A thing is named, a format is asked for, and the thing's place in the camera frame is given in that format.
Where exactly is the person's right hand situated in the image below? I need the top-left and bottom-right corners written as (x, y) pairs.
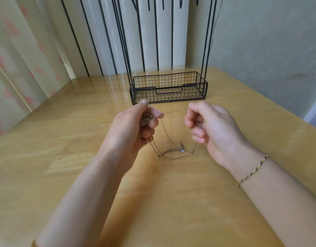
top-left (183, 101), bottom-right (265, 179)

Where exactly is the braided cord bracelet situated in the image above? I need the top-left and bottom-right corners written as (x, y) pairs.
top-left (236, 153), bottom-right (269, 189)

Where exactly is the person's right forearm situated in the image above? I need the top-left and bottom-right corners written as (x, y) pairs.
top-left (238, 156), bottom-right (316, 247)

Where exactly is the person's left forearm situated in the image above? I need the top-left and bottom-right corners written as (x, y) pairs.
top-left (30, 153), bottom-right (125, 247)

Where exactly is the chain necklace with pendant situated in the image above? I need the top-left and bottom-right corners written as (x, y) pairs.
top-left (139, 109), bottom-right (198, 161)

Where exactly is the black wire jewelry rack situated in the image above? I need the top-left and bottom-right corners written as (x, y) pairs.
top-left (111, 0), bottom-right (225, 105)

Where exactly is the white black-striped curtain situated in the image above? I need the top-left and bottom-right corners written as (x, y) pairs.
top-left (42, 0), bottom-right (191, 78)

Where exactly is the pink floral curtain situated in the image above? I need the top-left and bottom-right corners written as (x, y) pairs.
top-left (0, 0), bottom-right (75, 141)

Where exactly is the white door frame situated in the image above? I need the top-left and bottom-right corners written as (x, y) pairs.
top-left (303, 91), bottom-right (316, 128)

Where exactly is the person's left hand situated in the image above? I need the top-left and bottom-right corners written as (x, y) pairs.
top-left (96, 99), bottom-right (165, 174)

